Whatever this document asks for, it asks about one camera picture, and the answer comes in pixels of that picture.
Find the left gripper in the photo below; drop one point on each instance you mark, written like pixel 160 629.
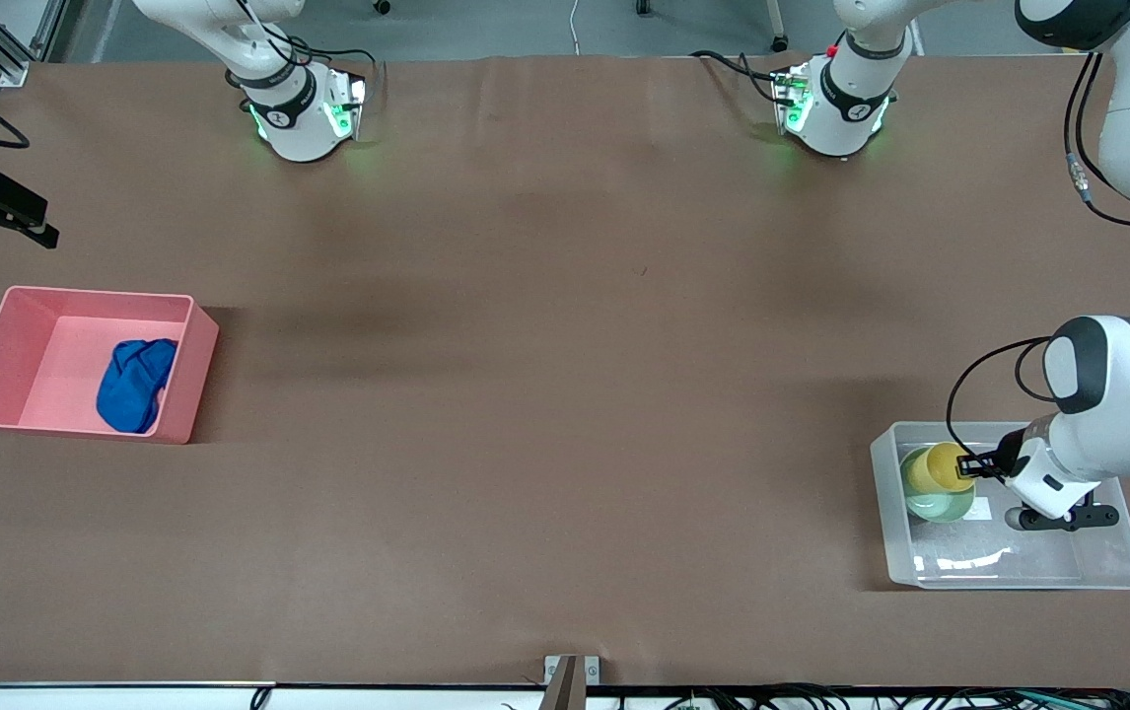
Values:
pixel 1003 457

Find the yellow cup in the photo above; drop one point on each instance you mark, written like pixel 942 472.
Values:
pixel 935 468

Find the light green bowl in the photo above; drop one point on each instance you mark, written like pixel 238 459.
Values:
pixel 940 505

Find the blue cloth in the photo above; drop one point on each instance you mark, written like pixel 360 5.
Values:
pixel 136 385

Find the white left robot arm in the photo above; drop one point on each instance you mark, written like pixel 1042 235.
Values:
pixel 1127 394

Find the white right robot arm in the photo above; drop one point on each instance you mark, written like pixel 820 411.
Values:
pixel 294 123

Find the clear plastic box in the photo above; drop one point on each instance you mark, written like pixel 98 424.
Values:
pixel 1009 552

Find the white square label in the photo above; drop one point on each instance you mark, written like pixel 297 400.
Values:
pixel 981 511

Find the pink plastic bin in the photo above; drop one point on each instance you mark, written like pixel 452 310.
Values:
pixel 52 365

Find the paper table cover sheet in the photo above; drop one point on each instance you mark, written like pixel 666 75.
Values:
pixel 545 394

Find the cart leg with caster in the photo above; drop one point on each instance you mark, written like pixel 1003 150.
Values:
pixel 778 35

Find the metal table edge bracket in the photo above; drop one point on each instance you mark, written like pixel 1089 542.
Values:
pixel 572 678

